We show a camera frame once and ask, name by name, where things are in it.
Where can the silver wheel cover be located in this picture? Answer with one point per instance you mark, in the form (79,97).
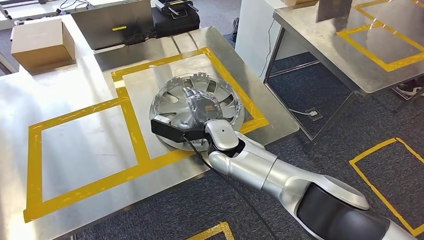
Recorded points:
(169,106)

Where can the yellow floor tape square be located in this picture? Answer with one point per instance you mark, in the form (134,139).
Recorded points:
(212,230)
(381,197)

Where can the black carry case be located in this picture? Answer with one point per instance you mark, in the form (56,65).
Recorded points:
(175,23)

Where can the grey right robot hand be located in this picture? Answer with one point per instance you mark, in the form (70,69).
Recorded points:
(205,107)

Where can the person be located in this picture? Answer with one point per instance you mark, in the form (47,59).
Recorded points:
(410,87)

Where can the white cabinet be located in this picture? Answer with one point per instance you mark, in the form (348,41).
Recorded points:
(251,39)

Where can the dark grey metal panel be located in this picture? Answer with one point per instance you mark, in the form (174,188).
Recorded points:
(333,10)

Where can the yellow tape rectangle outline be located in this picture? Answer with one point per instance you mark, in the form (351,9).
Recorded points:
(99,185)

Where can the dark floor socket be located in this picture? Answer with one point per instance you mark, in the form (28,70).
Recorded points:
(314,114)

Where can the steel frame table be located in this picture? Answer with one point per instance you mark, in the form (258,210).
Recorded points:
(318,49)

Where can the steel workbench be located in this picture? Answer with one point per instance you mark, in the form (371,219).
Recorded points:
(66,149)

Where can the short yellow tape strip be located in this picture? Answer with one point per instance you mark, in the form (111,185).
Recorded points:
(79,112)

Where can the grey and black device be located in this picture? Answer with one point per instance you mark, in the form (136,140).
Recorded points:
(175,6)

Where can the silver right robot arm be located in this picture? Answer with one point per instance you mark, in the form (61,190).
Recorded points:
(251,165)

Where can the brown cardboard box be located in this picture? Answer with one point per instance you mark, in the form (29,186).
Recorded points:
(298,2)
(39,43)

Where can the yellow label sticker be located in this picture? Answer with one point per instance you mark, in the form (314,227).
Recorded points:
(119,28)

